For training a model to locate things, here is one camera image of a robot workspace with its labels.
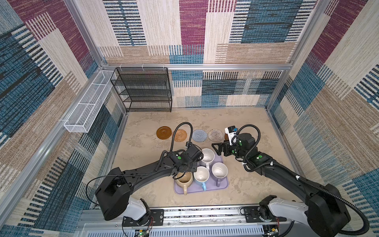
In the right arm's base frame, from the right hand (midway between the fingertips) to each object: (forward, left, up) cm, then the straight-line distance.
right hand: (218, 145), depth 82 cm
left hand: (-7, +14, -6) cm, 17 cm away
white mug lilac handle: (-9, -1, -13) cm, 16 cm away
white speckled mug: (-1, +5, -11) cm, 12 cm away
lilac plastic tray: (-16, +4, -15) cm, 23 cm away
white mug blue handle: (-12, +10, -14) cm, 21 cm away
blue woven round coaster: (+16, +9, -14) cm, 24 cm away
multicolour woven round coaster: (+17, -2, -15) cm, 23 cm away
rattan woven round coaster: (+17, +22, -15) cm, 32 cm away
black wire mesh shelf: (+48, +49, +2) cm, 68 cm away
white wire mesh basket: (+22, +82, +3) cm, 85 cm away
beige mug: (-16, +18, -9) cm, 26 cm away
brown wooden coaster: (+21, +34, -16) cm, 43 cm away
